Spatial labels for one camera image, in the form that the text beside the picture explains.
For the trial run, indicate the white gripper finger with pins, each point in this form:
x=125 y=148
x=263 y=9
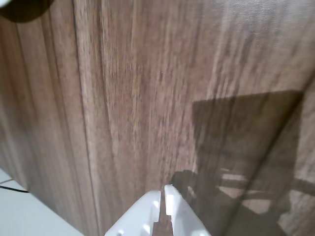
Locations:
x=137 y=216
x=184 y=221

